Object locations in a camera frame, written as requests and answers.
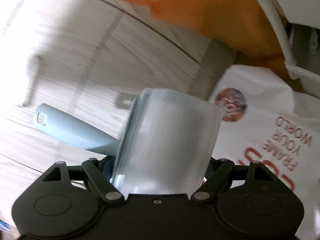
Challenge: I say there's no light blue plastic scoop cup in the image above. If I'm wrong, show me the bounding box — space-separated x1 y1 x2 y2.
35 88 223 195

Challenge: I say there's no orange fabric tote bag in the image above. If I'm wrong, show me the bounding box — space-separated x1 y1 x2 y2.
122 0 289 80

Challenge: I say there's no white metal rack frame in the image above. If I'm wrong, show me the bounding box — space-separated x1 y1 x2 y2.
256 0 319 97

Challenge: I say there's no white printed plastic bag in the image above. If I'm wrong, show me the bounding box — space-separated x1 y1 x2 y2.
210 65 319 239

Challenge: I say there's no right cabinet door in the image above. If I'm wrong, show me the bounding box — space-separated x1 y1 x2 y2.
37 0 210 63

